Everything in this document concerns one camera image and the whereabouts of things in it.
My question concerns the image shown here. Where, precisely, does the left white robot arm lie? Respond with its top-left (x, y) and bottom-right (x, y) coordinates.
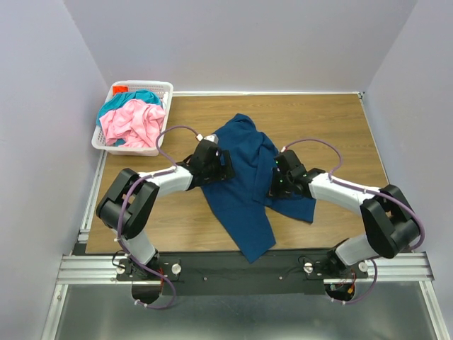
top-left (96, 137), bottom-right (235, 280)

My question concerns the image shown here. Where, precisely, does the dark blue t shirt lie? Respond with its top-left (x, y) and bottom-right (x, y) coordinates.
top-left (202, 113), bottom-right (316, 263)

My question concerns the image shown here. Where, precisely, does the orange cloth in basket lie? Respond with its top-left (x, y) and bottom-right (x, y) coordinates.
top-left (112, 86), bottom-right (129, 96)

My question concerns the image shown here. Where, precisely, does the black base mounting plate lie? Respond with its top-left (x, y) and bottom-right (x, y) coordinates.
top-left (116, 249), bottom-right (368, 301)

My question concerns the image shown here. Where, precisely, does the purple cable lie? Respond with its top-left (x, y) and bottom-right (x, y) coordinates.
top-left (116, 125), bottom-right (203, 310)
top-left (281, 137), bottom-right (425, 306)

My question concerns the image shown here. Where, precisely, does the pink t shirt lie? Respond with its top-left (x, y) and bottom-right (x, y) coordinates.
top-left (100, 99), bottom-right (166, 148)

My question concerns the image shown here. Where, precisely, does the teal t shirt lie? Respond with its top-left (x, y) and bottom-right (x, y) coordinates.
top-left (96, 89), bottom-right (163, 130)

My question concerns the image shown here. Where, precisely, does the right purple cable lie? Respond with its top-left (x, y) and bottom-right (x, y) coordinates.
top-left (281, 137), bottom-right (425, 306)

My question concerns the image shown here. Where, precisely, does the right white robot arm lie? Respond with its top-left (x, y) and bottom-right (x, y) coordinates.
top-left (268, 150), bottom-right (423, 278)

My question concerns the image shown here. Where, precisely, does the aluminium frame rail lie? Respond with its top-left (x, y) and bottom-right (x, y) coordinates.
top-left (40, 251), bottom-right (447, 340)

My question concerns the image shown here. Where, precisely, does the white plastic laundry basket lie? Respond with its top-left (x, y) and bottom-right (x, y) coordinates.
top-left (91, 80), bottom-right (173, 157)

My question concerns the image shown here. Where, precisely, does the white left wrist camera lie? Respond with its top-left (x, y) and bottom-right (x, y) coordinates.
top-left (195, 134), bottom-right (219, 145)

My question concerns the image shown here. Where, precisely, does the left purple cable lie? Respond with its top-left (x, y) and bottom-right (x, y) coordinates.
top-left (116, 125), bottom-right (203, 310)

